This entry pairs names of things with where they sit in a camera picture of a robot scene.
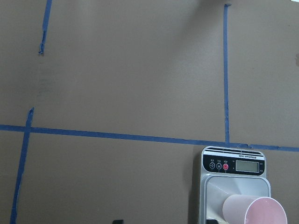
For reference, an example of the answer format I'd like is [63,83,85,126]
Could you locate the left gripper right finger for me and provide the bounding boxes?
[206,219,219,224]

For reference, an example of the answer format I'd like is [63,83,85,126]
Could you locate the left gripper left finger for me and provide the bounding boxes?
[112,219,123,224]

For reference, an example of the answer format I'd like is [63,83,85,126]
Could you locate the pink plastic cup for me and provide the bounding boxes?
[222,195,288,224]

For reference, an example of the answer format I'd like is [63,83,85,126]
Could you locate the silver digital kitchen scale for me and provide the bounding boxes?
[198,146,271,224]

